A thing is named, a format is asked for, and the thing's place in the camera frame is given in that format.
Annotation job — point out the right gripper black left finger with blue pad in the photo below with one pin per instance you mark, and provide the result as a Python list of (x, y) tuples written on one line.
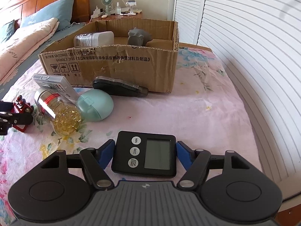
[(82, 171)]

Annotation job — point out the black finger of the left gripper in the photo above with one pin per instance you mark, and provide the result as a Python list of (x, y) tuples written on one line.
[(7, 117)]

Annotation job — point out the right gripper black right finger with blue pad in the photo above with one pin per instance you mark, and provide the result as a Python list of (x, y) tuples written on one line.
[(199, 162)]

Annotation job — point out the black digital timer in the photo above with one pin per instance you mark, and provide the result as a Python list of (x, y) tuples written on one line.
[(145, 154)]

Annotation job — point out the fish oil capsule bottle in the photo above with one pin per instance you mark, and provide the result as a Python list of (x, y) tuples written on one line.
[(61, 113)]

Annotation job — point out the mint green oval case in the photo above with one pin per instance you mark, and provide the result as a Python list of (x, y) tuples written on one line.
[(95, 105)]

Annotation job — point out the black correction tape dispenser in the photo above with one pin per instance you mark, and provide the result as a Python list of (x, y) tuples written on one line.
[(118, 87)]

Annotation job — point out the white plastic bottle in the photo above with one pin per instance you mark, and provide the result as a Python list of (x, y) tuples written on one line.
[(98, 39)]

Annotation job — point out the grey rubber animal toy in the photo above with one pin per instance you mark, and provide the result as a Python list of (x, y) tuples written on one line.
[(139, 37)]

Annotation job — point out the blue bed sheet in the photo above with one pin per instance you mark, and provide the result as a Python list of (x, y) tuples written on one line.
[(20, 68)]

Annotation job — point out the pink floral table cloth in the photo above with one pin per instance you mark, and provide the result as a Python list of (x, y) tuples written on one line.
[(203, 110)]

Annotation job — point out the white playing card box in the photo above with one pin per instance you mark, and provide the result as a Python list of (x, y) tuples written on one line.
[(58, 83)]

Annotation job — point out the pink folded quilt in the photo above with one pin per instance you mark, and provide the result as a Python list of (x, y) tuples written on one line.
[(23, 40)]

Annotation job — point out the small blue pillow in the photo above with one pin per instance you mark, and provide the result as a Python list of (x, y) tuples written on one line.
[(7, 30)]

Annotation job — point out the brown cardboard box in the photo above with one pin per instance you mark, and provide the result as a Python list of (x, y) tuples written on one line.
[(152, 66)]

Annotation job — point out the large blue pillow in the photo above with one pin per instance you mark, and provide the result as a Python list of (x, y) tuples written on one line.
[(60, 9)]

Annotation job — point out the white louvered closet doors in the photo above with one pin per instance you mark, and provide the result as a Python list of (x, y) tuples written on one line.
[(258, 42)]

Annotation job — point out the wooden nightstand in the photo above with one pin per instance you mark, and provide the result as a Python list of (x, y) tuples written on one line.
[(112, 17)]

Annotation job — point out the clear spray bottle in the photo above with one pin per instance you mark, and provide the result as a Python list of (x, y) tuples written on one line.
[(118, 9)]

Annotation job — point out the small green desk fan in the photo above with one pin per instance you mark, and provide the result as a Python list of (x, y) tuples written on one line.
[(108, 7)]

